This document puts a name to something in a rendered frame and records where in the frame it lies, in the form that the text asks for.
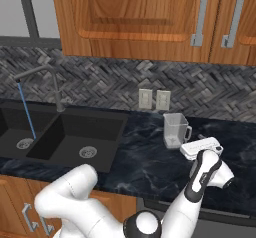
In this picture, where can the blue water stream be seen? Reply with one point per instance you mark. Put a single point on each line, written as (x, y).
(26, 110)

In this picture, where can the narrow wooden wall cupboard door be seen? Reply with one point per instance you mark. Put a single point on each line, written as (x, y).
(248, 18)

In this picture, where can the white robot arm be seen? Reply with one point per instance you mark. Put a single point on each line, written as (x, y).
(83, 198)

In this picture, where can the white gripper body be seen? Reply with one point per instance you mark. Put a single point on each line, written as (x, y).
(196, 147)

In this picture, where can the black double sink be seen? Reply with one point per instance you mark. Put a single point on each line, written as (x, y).
(90, 132)

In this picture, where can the round metal sink drain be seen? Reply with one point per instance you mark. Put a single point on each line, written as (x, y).
(24, 143)
(88, 152)

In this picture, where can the grey sink faucet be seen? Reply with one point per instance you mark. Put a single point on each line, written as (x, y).
(57, 88)

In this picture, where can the wide wooden wall cupboard door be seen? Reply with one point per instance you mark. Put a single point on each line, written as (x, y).
(133, 18)

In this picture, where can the white wall outlet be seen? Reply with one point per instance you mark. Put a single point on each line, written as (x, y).
(145, 98)
(163, 100)

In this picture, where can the dark grey dishwasher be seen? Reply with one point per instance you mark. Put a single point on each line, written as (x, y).
(220, 230)

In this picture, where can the window with dark frame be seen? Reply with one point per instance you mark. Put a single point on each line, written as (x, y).
(13, 8)

